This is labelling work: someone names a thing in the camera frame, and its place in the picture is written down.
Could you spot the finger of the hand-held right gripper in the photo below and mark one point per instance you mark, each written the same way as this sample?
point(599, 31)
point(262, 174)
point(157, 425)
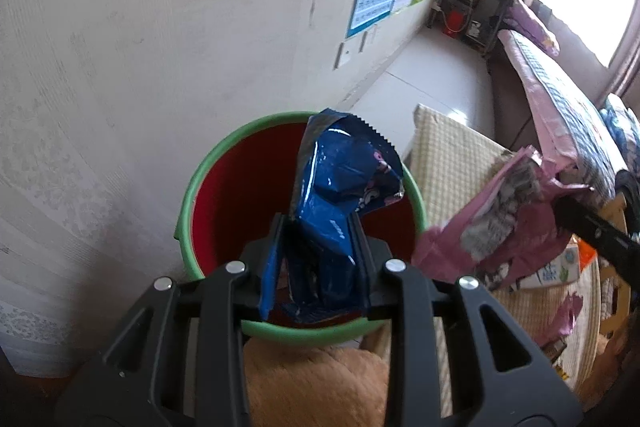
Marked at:
point(595, 227)

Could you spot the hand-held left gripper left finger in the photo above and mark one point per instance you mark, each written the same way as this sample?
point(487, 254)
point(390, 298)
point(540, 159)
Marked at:
point(272, 277)

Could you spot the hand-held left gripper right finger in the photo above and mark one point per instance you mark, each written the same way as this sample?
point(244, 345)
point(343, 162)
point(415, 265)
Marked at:
point(364, 267)

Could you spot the red bucket with green rim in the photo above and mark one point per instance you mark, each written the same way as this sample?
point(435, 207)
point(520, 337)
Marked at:
point(235, 207)

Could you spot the blue snack wrapper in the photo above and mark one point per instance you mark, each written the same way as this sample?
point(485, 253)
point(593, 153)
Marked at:
point(330, 187)

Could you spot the large pink snack wrapper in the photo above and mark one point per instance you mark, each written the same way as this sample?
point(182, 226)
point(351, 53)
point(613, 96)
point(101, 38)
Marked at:
point(500, 227)

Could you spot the dark clothing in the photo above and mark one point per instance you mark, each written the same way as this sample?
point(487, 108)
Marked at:
point(629, 189)

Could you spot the wooden chair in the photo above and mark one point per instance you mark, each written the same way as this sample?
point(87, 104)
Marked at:
point(617, 302)

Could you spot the blue patterned pillow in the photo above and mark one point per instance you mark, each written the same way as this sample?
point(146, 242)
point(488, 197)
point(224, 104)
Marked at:
point(622, 132)

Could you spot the orange plush blanket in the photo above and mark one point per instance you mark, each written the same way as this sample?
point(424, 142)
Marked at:
point(310, 387)

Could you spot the checkered tablecloth table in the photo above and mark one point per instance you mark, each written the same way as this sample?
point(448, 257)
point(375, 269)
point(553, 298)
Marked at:
point(450, 157)

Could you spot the pink pillow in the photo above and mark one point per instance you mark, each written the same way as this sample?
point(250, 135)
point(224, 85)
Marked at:
point(535, 24)

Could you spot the small red bin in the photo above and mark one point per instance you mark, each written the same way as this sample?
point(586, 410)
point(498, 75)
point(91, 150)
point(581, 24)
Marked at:
point(452, 23)

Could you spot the white wall socket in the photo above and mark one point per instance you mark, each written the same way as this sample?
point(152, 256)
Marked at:
point(343, 56)
point(367, 40)

